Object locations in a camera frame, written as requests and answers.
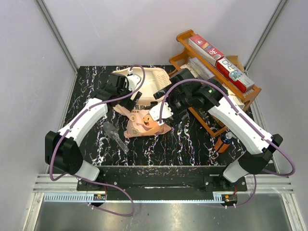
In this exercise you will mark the beige cloth bag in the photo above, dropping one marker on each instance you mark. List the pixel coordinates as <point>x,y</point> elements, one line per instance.
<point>238,102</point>

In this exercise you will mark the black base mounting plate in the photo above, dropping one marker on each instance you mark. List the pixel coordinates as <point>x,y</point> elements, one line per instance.
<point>169,183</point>

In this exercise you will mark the white cable duct rail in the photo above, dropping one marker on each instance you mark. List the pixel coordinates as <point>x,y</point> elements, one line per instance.
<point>87,197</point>

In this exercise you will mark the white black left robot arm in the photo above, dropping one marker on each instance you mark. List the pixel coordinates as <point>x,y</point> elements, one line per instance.
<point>62,148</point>

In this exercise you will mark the orange blue bottle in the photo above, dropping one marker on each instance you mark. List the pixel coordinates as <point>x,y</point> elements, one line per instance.
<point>223,142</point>

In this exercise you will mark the beige plastic litter box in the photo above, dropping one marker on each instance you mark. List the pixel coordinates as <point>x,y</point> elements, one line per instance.
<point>153,79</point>

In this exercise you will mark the red white long box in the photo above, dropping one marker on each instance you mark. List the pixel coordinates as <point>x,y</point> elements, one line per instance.
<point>233,74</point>

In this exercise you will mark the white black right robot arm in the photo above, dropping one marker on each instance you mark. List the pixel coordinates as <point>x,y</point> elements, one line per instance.
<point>186,91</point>

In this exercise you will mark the pink cat litter bag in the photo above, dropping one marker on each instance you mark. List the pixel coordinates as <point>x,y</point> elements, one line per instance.
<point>140,122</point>

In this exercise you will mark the clear plastic scoop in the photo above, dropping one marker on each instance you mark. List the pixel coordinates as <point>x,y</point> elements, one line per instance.
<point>111,131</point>

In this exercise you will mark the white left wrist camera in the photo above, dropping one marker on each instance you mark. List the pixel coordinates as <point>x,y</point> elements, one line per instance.
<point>133,80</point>

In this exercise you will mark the orange wooden rack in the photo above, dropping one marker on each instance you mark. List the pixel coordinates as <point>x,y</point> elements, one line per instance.
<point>215,127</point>

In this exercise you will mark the clear plastic packet stack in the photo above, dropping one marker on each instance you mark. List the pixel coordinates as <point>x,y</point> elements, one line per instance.
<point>200,69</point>

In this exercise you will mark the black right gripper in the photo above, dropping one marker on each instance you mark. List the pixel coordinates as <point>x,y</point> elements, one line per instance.
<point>178,115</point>

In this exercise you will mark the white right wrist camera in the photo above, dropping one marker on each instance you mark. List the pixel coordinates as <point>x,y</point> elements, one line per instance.
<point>160,112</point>

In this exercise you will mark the red white toothpaste box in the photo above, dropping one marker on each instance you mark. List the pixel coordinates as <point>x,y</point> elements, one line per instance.
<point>205,49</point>

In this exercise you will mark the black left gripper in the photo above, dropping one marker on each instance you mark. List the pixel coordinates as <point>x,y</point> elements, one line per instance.
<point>129,104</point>

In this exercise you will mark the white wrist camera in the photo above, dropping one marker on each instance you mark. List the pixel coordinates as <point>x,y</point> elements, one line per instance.
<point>160,112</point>
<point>133,80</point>

